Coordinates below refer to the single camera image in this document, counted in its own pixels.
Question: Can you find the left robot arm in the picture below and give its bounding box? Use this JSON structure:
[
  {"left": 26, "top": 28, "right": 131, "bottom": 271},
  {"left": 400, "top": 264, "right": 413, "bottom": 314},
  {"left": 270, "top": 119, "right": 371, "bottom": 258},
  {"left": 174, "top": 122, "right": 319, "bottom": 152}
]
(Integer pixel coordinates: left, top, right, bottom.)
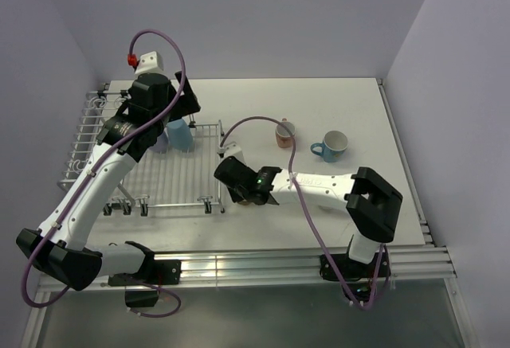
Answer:
[{"left": 16, "top": 72, "right": 200, "bottom": 291}]

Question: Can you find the metal wire dish rack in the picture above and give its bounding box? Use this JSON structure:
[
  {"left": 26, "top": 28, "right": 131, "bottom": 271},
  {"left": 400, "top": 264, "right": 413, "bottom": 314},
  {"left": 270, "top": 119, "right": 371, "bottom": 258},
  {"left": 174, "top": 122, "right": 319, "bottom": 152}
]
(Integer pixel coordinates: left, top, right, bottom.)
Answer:
[{"left": 57, "top": 80, "right": 225, "bottom": 217}]

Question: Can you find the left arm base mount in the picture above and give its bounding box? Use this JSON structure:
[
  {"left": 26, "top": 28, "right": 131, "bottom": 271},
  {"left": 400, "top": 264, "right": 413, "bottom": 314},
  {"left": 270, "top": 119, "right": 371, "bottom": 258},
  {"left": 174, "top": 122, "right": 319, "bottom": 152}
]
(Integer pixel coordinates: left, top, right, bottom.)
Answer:
[{"left": 100, "top": 241, "right": 182, "bottom": 319}]

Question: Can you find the lilac cup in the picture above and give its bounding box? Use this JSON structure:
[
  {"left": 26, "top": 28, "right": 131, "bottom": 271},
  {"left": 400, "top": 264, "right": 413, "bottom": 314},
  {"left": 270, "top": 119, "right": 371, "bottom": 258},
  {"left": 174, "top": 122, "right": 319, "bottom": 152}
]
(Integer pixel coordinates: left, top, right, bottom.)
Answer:
[{"left": 151, "top": 131, "right": 170, "bottom": 154}]

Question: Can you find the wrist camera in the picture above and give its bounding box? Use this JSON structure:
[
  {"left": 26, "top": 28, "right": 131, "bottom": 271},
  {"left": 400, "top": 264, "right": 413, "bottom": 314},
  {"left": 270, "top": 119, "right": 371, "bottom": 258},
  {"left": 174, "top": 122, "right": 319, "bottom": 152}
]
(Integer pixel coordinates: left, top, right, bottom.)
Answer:
[
  {"left": 218, "top": 142, "right": 245, "bottom": 163},
  {"left": 127, "top": 51, "right": 164, "bottom": 76}
]

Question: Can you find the blue mug with handle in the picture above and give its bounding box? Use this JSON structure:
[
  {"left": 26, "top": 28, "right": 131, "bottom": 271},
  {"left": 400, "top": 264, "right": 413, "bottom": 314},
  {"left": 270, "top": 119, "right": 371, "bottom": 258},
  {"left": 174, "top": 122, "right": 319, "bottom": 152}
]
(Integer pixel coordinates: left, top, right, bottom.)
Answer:
[{"left": 310, "top": 131, "right": 348, "bottom": 163}]

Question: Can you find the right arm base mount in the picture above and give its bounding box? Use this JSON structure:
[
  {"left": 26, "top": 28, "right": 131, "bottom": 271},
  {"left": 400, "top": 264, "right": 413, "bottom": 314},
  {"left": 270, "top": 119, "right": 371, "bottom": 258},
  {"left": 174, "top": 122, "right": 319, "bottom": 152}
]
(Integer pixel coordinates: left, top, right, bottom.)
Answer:
[{"left": 319, "top": 252, "right": 391, "bottom": 311}]

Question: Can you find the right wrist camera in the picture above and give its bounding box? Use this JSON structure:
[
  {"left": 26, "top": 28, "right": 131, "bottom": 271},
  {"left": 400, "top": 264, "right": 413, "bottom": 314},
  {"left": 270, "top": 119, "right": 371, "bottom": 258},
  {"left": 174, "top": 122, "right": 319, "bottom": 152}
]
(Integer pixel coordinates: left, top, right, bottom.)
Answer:
[{"left": 218, "top": 142, "right": 245, "bottom": 163}]

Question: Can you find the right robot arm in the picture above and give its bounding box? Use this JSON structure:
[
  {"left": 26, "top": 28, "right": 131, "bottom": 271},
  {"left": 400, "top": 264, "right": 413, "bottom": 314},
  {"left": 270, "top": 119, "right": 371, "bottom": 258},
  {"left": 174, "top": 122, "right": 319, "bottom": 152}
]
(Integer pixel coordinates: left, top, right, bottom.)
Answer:
[{"left": 214, "top": 156, "right": 402, "bottom": 276}]

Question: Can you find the aluminium rail frame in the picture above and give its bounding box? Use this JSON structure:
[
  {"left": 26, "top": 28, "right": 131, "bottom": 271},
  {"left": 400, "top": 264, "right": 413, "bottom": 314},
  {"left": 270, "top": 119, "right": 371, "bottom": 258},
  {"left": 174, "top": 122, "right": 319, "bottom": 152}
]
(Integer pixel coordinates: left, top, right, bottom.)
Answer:
[{"left": 19, "top": 79, "right": 479, "bottom": 348}]

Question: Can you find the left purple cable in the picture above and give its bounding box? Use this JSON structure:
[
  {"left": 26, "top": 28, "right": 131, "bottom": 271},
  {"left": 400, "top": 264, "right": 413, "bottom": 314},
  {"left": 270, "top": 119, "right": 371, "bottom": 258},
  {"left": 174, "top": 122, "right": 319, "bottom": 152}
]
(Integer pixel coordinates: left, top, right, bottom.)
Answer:
[{"left": 22, "top": 29, "right": 187, "bottom": 319}]

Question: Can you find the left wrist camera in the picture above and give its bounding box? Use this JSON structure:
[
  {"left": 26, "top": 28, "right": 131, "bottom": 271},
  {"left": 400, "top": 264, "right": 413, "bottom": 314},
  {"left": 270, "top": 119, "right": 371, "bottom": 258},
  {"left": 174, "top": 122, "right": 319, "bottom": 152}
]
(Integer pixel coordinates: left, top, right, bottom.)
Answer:
[{"left": 127, "top": 51, "right": 164, "bottom": 76}]

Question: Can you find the blue cup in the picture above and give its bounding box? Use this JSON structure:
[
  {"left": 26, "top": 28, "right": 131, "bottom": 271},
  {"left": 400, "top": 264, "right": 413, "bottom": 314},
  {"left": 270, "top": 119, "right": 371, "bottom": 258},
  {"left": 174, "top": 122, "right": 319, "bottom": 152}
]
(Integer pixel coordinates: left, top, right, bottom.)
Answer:
[{"left": 167, "top": 119, "right": 194, "bottom": 152}]

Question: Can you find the pink mug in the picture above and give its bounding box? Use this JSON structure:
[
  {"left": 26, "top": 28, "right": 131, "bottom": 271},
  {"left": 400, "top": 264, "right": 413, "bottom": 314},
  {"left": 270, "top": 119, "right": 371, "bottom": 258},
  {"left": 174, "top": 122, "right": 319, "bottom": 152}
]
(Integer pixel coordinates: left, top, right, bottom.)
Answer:
[{"left": 275, "top": 118, "right": 296, "bottom": 149}]

